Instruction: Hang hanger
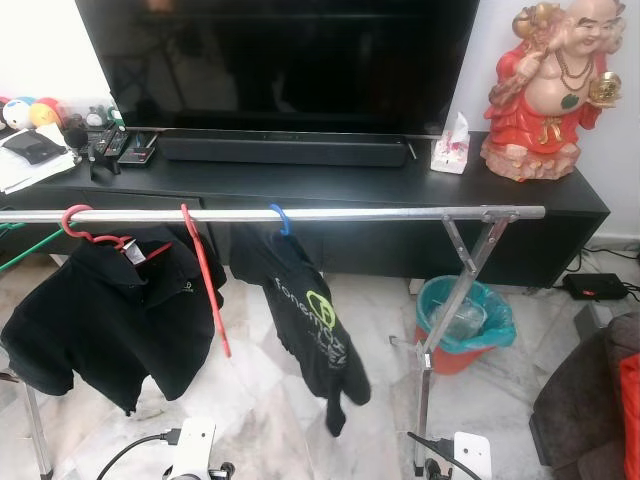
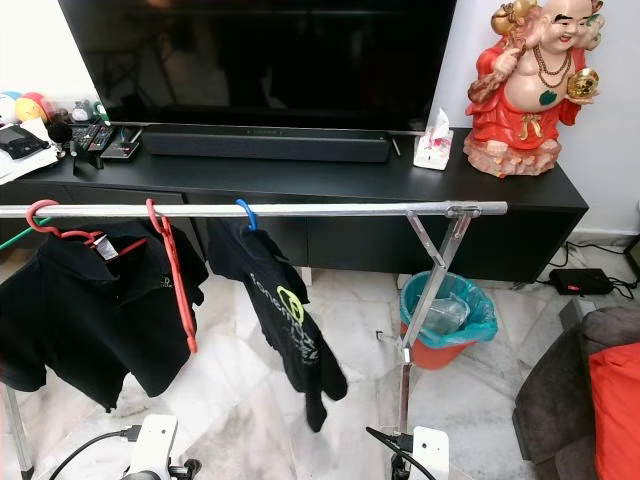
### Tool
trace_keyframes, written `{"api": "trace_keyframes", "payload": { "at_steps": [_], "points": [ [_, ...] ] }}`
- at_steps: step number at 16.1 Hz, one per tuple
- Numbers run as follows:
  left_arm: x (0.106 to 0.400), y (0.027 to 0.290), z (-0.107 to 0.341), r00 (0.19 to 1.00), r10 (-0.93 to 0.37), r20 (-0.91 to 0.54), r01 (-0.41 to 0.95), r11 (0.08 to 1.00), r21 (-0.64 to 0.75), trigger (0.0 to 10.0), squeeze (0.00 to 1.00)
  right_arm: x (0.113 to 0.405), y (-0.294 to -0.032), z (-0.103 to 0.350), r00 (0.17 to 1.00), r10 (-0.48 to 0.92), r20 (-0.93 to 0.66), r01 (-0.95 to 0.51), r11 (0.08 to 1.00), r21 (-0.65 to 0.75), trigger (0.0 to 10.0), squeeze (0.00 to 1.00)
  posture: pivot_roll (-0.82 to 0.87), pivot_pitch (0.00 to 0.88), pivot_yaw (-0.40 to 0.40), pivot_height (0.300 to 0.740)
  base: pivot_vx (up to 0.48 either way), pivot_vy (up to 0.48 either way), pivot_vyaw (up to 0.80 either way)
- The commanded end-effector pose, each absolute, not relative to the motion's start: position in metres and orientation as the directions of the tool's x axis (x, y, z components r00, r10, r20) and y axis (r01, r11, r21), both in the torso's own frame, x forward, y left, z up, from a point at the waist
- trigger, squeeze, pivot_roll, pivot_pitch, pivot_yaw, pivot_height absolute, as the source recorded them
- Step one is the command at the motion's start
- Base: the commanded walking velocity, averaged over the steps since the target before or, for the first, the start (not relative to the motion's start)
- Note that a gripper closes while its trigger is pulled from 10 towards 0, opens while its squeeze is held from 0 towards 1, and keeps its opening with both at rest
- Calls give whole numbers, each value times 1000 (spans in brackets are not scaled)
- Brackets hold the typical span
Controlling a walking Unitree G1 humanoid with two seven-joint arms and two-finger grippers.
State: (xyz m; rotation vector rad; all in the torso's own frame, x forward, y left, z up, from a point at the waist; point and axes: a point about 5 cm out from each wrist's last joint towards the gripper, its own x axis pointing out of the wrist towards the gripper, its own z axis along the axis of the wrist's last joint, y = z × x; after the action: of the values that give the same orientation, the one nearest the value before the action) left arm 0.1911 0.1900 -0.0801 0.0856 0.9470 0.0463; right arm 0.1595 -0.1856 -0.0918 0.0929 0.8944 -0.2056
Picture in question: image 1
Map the dark grey fabric sofa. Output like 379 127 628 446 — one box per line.
529 311 640 480

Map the grey electrical box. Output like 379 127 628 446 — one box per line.
574 300 615 341

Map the clear plastic container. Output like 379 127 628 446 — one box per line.
432 297 490 343

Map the white round plush toy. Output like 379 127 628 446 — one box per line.
3 100 33 132

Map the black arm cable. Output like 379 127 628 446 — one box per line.
406 430 483 480
95 428 183 480

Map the orange round plush toy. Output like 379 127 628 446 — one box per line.
28 97 63 129

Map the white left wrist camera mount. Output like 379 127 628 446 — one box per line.
166 417 218 480

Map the black power adapter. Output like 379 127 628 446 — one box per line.
561 272 630 302

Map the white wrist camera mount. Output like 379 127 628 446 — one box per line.
166 417 218 480
452 431 494 480

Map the black flat screen television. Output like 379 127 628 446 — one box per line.
75 0 481 138

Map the red laughing Buddha statue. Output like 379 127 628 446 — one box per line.
480 0 627 184

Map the black soundbar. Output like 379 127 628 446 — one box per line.
158 128 410 169

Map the white tissue box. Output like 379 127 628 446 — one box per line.
430 111 472 176

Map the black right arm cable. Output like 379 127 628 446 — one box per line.
406 430 483 480

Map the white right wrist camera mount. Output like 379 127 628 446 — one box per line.
452 431 494 480

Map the green plastic hanger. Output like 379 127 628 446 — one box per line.
0 221 63 273

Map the red plastic hanger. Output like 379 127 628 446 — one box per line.
60 204 173 264
179 203 234 360

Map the red cushion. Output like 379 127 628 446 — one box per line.
617 352 640 480

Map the black television console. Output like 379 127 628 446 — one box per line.
0 130 612 293

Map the white paper stack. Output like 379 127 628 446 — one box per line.
0 125 79 196

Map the black pouch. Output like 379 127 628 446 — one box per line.
3 131 67 166

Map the blue plastic hanger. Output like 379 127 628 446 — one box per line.
269 203 294 239

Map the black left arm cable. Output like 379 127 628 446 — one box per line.
95 428 183 480

